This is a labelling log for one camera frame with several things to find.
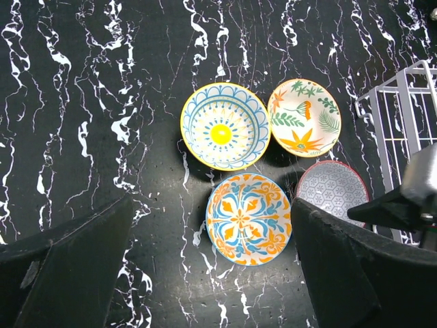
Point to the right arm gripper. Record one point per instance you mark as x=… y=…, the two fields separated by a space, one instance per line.
x=357 y=278

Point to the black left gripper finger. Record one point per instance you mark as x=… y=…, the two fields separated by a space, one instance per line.
x=65 y=276

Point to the grey hexagon red-rim bowl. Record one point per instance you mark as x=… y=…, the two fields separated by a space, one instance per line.
x=333 y=187

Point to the orange blue ornate bowl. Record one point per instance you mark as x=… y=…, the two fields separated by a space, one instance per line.
x=248 y=219

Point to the white floral leaf bowl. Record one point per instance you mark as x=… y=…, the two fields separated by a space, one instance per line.
x=305 y=118

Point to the yellow blue mandala bowl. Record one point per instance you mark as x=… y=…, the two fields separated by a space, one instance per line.
x=225 y=126

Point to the white wire dish rack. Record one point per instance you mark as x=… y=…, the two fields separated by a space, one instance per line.
x=402 y=111

